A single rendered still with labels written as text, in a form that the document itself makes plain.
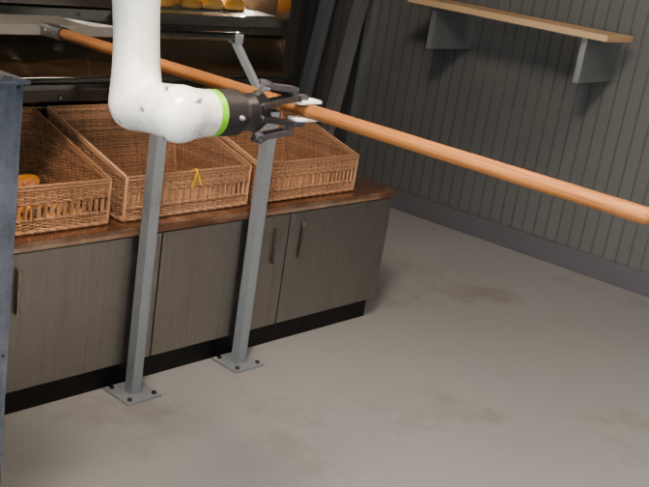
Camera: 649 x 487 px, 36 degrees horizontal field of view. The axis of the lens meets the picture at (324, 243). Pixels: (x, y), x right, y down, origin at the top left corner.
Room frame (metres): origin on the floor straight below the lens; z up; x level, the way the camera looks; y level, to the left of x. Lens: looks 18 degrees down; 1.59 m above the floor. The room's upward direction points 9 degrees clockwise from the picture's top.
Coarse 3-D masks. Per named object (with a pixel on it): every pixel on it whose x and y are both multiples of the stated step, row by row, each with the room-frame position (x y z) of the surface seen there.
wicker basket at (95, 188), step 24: (24, 120) 3.29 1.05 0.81; (24, 144) 3.27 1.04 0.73; (48, 144) 3.25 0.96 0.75; (72, 144) 3.16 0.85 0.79; (24, 168) 3.25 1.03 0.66; (48, 168) 3.24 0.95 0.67; (72, 168) 3.15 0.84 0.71; (96, 168) 3.07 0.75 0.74; (24, 192) 2.80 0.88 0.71; (48, 192) 2.86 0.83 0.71; (72, 192) 2.92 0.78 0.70; (96, 192) 2.99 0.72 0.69; (24, 216) 2.80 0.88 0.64; (48, 216) 2.86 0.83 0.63; (72, 216) 2.92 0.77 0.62; (96, 216) 2.99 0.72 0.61
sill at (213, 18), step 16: (64, 16) 3.44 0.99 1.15; (80, 16) 3.49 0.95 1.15; (96, 16) 3.54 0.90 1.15; (112, 16) 3.59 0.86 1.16; (160, 16) 3.75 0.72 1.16; (176, 16) 3.81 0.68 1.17; (192, 16) 3.87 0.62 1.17; (208, 16) 3.92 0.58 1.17; (224, 16) 3.99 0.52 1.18; (240, 16) 4.06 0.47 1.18; (256, 16) 4.14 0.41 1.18; (272, 16) 4.25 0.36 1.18
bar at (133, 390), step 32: (160, 32) 3.29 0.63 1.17; (192, 32) 3.39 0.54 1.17; (224, 32) 3.51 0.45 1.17; (160, 160) 3.04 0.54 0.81; (160, 192) 3.05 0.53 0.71; (256, 192) 3.40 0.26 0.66; (256, 224) 3.39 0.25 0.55; (256, 256) 3.40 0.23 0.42; (128, 352) 3.04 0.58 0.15; (128, 384) 3.03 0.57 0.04
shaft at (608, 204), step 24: (96, 48) 2.60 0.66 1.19; (168, 72) 2.42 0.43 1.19; (192, 72) 2.35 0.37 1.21; (336, 120) 2.05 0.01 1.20; (360, 120) 2.03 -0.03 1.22; (408, 144) 1.93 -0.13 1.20; (432, 144) 1.90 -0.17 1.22; (480, 168) 1.82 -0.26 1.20; (504, 168) 1.79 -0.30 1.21; (552, 192) 1.72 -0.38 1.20; (576, 192) 1.69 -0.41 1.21; (600, 192) 1.68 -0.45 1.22; (624, 216) 1.64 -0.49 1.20; (648, 216) 1.61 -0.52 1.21
